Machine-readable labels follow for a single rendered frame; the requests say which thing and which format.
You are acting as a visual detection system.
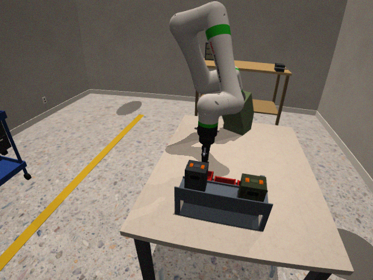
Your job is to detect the dark grey metal shelf rack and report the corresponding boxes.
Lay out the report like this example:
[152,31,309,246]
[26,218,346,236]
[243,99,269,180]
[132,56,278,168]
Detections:
[174,176,273,232]

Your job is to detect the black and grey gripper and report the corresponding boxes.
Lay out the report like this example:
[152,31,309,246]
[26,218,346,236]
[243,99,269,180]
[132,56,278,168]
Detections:
[199,136,215,163]

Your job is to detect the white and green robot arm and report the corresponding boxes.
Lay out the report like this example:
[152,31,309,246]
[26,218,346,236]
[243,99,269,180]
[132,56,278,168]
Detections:
[169,1,245,138]

